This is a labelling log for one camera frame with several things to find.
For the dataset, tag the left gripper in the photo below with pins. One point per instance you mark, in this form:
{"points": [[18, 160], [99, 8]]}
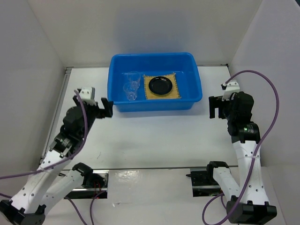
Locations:
{"points": [[108, 106]]}

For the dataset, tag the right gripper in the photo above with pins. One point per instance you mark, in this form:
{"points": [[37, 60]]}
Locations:
{"points": [[214, 102]]}

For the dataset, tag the clear plastic cup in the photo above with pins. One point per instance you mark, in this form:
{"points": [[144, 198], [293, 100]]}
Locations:
{"points": [[134, 77], [130, 90]]}

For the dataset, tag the bamboo placemat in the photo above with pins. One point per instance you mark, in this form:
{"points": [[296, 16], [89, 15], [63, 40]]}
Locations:
{"points": [[174, 92]]}

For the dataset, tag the black round plate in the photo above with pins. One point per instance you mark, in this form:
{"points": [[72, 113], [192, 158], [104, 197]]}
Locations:
{"points": [[160, 84]]}

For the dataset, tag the green plastic plate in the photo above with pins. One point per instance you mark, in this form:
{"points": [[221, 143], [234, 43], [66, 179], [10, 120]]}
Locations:
{"points": [[160, 95]]}

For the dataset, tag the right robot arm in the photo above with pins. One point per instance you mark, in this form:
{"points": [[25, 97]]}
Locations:
{"points": [[247, 201]]}

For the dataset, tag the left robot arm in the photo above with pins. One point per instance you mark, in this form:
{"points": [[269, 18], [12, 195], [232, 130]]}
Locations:
{"points": [[40, 194]]}

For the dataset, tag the blue plastic bin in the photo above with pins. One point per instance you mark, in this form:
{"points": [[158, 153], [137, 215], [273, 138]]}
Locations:
{"points": [[181, 64]]}

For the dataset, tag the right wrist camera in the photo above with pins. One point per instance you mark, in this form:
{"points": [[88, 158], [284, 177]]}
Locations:
{"points": [[229, 88]]}

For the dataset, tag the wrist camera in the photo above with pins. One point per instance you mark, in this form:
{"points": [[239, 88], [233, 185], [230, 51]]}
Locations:
{"points": [[87, 95], [229, 88]]}

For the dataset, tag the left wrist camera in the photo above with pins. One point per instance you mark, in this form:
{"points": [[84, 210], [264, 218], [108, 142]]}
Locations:
{"points": [[87, 95]]}

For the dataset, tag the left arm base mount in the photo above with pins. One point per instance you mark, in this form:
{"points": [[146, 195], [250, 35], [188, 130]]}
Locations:
{"points": [[98, 184]]}

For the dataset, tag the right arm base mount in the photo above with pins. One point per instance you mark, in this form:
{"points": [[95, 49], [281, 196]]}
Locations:
{"points": [[201, 183]]}

